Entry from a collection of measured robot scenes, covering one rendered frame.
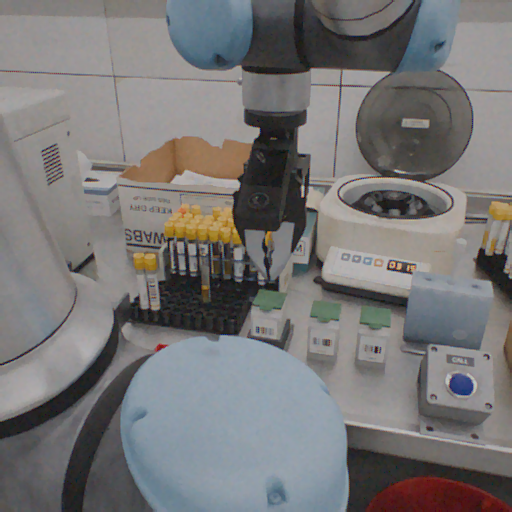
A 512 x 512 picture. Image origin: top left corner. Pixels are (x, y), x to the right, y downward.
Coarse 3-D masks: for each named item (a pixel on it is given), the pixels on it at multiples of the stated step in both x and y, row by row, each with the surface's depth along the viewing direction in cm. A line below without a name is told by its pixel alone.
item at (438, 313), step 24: (432, 288) 66; (456, 288) 66; (480, 288) 66; (408, 312) 69; (432, 312) 68; (456, 312) 67; (480, 312) 66; (408, 336) 71; (432, 336) 70; (456, 336) 68; (480, 336) 67
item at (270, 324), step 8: (256, 312) 67; (264, 312) 66; (272, 312) 66; (280, 312) 66; (256, 320) 66; (264, 320) 66; (272, 320) 66; (280, 320) 66; (256, 328) 67; (264, 328) 67; (272, 328) 66; (280, 328) 67; (264, 336) 67; (272, 336) 67; (280, 336) 67
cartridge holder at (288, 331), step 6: (288, 324) 70; (288, 330) 71; (252, 336) 68; (258, 336) 67; (282, 336) 68; (288, 336) 71; (264, 342) 67; (270, 342) 67; (276, 342) 67; (282, 342) 67; (288, 342) 70; (282, 348) 67
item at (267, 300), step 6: (258, 294) 68; (264, 294) 68; (270, 294) 68; (276, 294) 68; (282, 294) 68; (258, 300) 67; (264, 300) 67; (270, 300) 67; (276, 300) 67; (282, 300) 67; (258, 306) 66; (264, 306) 66; (270, 306) 66; (276, 306) 66
